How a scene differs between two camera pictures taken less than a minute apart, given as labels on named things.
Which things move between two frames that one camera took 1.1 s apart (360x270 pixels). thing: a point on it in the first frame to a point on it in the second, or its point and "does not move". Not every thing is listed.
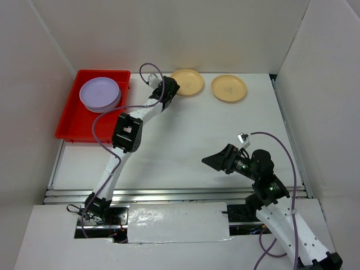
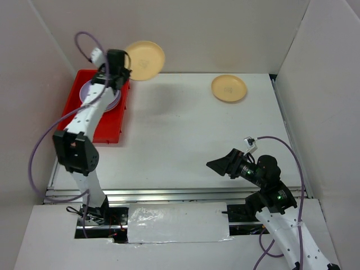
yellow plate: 228,88 does not move
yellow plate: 190,82 to 147,59
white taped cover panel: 149,223 does not move
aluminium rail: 185,194 does not move
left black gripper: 175,87 to 125,73
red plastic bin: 76,124 does not move
